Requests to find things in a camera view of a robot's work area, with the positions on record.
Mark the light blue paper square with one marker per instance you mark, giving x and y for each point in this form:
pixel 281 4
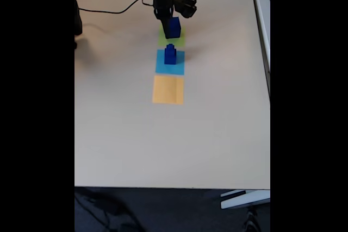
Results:
pixel 160 66

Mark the green paper square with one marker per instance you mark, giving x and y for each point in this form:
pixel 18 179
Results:
pixel 179 41

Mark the white table leg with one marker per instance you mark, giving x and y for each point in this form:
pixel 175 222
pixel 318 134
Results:
pixel 244 200

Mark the small blue cube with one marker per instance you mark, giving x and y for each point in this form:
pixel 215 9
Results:
pixel 170 46

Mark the orange paper square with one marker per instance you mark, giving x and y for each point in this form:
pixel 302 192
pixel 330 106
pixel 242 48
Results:
pixel 168 90

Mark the white side desk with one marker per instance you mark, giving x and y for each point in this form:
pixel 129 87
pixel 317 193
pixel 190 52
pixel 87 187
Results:
pixel 262 25

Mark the black camera box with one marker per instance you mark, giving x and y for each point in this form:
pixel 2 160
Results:
pixel 186 7

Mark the large blue cube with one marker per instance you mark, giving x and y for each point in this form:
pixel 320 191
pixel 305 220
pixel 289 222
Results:
pixel 176 28

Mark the medium blue cube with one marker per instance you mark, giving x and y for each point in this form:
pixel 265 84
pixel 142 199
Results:
pixel 170 58

